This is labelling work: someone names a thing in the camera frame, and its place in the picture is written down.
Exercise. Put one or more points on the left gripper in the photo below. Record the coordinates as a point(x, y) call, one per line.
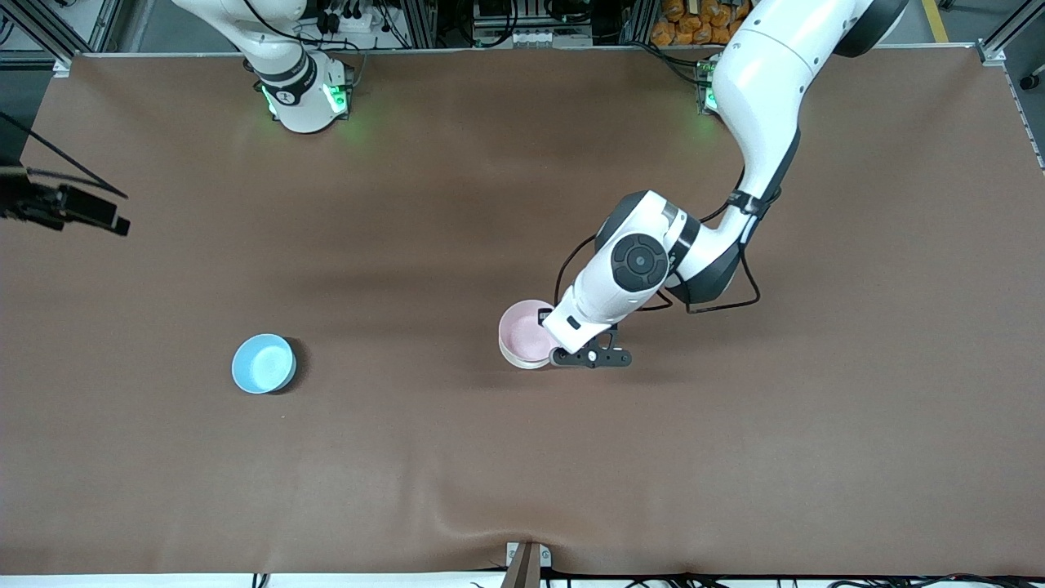
point(543, 314)

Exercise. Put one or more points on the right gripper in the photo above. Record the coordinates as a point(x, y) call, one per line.
point(34, 204)

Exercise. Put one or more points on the pink bowl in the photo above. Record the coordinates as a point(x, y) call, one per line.
point(522, 331)

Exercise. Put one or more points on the blue bowl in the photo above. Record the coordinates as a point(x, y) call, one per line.
point(261, 364)

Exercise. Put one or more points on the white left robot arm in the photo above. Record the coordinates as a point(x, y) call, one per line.
point(767, 98)

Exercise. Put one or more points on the white bowl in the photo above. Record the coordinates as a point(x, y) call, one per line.
point(522, 364)

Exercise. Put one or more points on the brown table mat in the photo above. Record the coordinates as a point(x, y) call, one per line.
point(522, 457)

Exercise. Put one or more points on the white power strip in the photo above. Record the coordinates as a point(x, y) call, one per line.
point(347, 20)

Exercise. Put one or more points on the white connector block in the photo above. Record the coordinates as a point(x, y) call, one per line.
point(539, 38)

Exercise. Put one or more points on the bag of orange items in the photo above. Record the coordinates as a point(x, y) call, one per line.
point(694, 23)

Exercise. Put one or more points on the aluminium frame post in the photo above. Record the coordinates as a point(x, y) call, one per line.
point(57, 28)
point(1012, 41)

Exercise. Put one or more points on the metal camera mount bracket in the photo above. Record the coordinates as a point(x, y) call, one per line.
point(526, 563)

